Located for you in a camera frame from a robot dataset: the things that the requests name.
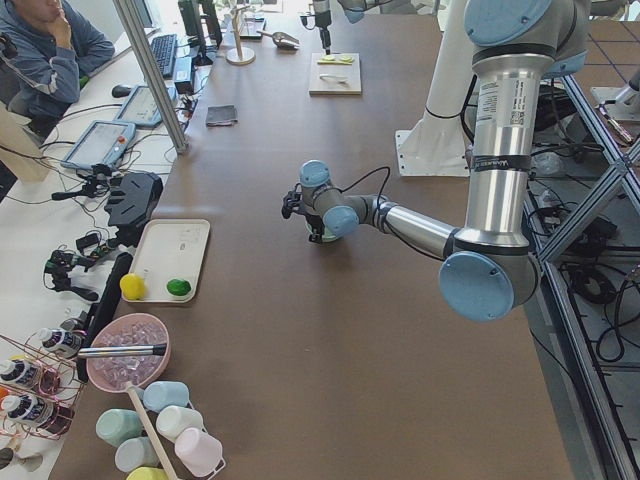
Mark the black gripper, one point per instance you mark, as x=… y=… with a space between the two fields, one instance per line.
x=314 y=221
x=321 y=20

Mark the light green bowl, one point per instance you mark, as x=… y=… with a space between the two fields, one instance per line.
x=327 y=237

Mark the white ceramic spoon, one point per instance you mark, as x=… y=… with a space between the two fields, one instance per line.
x=333 y=78

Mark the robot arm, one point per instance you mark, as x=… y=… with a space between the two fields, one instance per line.
x=486 y=267
x=353 y=9

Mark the pink ice bowl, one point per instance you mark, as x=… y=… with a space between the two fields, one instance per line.
x=111 y=374

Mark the yellow plastic knife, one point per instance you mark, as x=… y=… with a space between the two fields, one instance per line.
x=331 y=63

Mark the metal scoop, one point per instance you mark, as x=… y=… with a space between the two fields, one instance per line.
x=282 y=40

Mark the bamboo cutting board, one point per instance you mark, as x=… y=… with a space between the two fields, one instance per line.
x=335 y=74

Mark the wooden mug tree stand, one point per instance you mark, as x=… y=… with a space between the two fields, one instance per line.
x=239 y=55

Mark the black monitor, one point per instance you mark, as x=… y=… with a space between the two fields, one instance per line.
x=201 y=23

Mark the grey folded cloth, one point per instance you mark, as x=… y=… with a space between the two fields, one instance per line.
x=223 y=115

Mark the green lime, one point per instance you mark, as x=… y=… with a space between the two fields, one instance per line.
x=178 y=287

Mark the cream rabbit tray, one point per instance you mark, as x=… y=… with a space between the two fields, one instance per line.
x=170 y=248

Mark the black keyboard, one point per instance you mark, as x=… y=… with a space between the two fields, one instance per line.
x=163 y=48

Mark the yellow lemon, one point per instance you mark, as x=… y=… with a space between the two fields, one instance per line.
x=132 y=287

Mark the metal tongs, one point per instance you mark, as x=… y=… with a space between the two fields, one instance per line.
x=123 y=351

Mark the far teach pendant tablet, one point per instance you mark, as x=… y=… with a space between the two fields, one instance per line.
x=140 y=109

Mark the teach pendant tablet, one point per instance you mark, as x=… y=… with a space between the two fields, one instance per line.
x=140 y=109
x=102 y=143

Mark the black computer mouse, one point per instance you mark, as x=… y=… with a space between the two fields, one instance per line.
x=121 y=91

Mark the blue plastic cup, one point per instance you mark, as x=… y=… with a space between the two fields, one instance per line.
x=161 y=394

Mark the near teach pendant tablet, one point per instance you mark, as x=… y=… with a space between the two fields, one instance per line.
x=102 y=143

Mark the white plastic cup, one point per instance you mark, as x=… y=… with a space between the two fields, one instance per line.
x=173 y=420

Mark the pink plastic cup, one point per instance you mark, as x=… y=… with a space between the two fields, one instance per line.
x=201 y=453

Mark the wooden cup rack stick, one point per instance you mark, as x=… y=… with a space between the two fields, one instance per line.
x=165 y=462

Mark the green plastic cup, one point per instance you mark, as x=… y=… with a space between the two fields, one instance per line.
x=115 y=426

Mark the pale teal plastic cup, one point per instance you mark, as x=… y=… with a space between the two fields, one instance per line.
x=134 y=453

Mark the seated person in hoodie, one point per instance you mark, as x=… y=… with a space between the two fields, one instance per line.
x=57 y=47

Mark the yellow plastic cup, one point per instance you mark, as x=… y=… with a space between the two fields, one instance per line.
x=147 y=473

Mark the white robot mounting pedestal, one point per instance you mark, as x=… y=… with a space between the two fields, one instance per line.
x=436 y=145

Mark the aluminium frame post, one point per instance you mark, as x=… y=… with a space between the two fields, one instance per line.
x=134 y=29

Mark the copper wire bottle rack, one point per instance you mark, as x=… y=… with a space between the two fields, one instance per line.
x=39 y=389

